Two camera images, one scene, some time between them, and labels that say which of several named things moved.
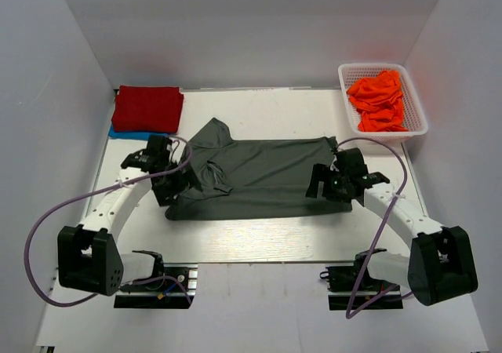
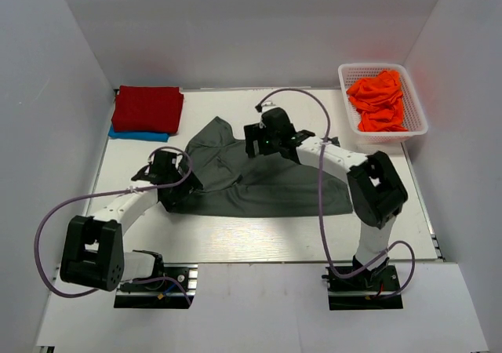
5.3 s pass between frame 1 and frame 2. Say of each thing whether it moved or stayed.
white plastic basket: stayed
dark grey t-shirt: stayed
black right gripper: moved
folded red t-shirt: stayed
